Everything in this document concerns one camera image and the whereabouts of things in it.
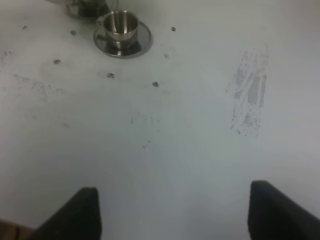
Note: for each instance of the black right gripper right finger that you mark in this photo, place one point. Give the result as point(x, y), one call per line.
point(274, 216)

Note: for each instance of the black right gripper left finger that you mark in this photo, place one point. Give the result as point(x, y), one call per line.
point(78, 219)

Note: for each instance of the front stainless steel saucer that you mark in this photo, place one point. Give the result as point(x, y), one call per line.
point(127, 49)

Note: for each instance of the stainless steel saucer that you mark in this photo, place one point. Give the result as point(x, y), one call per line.
point(127, 49)
point(90, 9)

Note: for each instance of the front stainless steel teacup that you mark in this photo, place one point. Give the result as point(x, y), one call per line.
point(119, 25)

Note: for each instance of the rear stainless steel saucer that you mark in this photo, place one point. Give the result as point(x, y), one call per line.
point(90, 9)

